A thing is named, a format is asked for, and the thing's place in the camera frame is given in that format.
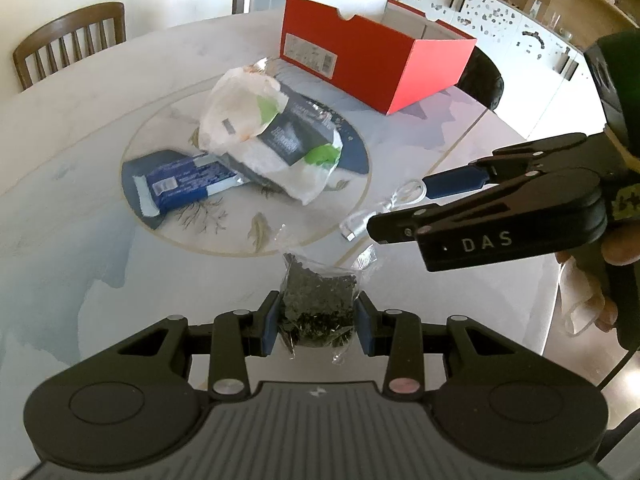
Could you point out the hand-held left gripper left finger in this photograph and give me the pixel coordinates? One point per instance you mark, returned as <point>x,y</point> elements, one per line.
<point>270,327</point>

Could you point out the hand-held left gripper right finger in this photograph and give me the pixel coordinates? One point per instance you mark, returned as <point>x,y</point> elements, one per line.
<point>364,325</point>

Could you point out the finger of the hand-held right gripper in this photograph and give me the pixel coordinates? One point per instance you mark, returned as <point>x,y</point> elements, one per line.
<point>400,225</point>
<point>450,182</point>

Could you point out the clear bag of dark bits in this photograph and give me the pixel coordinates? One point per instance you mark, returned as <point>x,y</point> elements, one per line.
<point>315,300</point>

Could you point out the red shoe box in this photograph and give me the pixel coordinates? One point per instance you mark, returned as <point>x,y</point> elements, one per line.
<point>350,60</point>

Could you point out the white plastic bag green print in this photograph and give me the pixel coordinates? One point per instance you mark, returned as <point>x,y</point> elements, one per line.
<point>235,105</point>

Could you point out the dark blue foil snack packet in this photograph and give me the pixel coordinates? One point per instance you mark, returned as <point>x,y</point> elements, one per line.
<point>129,175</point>

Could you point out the white marble desktop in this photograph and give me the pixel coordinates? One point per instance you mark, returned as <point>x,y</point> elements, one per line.
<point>75,135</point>

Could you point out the person's right hand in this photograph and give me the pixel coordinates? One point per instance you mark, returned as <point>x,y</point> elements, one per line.
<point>625,250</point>

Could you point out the black covered chair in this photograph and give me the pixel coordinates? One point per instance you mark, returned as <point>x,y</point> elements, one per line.
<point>482,80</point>

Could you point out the white sticker-covered cabinet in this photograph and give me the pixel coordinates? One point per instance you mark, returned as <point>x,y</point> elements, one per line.
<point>500,60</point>

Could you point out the brown wooden chair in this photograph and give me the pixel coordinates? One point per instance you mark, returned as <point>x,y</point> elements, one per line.
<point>65,17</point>

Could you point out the wooden wall shelf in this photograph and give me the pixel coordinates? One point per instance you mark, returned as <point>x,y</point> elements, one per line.
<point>575,10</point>

